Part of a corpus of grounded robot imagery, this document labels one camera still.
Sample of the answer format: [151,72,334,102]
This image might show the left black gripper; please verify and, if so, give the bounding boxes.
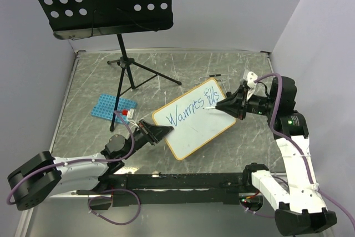
[121,119,174,159]

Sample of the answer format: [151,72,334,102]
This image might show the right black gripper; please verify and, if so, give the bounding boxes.
[215,84,277,120]

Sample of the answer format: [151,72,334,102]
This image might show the yellow framed whiteboard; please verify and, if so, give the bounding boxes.
[152,78,237,160]

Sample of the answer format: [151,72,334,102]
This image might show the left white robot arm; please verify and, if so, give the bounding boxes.
[6,120,174,211]

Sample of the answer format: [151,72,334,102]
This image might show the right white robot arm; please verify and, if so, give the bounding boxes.
[215,72,337,236]

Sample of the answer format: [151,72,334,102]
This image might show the blue studded building plate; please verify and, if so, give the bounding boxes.
[91,94,138,121]

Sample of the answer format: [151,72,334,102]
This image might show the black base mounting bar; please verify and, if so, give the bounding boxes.
[77,163,268,207]

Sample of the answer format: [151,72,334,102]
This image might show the black perforated music stand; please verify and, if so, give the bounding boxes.
[23,0,182,132]

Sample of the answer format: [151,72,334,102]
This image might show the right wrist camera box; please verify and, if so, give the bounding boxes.
[242,69,258,88]

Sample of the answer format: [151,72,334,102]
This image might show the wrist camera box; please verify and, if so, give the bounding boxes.
[242,69,258,88]
[121,109,135,120]

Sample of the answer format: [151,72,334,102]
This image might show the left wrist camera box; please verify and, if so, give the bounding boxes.
[121,109,135,120]

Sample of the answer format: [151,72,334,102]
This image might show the wire whiteboard easel stand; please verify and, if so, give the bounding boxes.
[195,74,230,92]

